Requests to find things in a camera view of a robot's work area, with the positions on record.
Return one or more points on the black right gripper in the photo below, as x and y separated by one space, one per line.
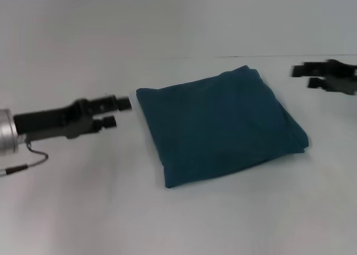
341 76

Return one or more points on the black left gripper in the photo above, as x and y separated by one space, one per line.
53 122

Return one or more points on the blue t-shirt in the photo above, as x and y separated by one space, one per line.
220 126

